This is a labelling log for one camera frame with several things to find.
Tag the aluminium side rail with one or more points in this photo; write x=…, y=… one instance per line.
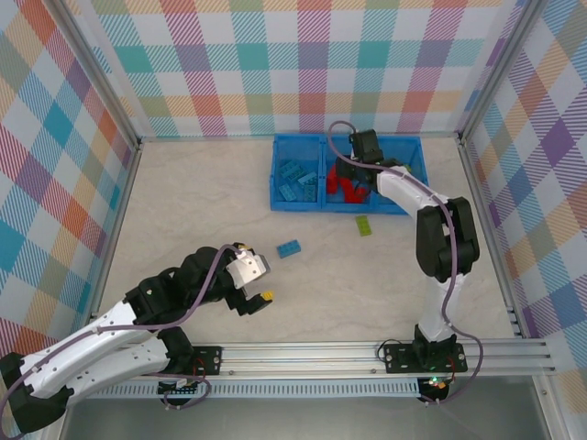
x=117, y=229
x=486, y=215

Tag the green lego plate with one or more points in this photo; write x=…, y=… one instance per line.
x=364, y=225

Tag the aluminium front rail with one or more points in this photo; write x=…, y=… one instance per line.
x=298, y=359

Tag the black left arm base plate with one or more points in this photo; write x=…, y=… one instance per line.
x=208, y=359

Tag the aluminium frame post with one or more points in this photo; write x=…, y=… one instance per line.
x=98, y=78
x=502, y=69

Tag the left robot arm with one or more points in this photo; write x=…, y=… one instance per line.
x=91, y=339

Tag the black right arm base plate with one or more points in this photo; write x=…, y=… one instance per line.
x=399, y=358

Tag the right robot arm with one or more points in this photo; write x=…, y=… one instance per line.
x=403, y=188

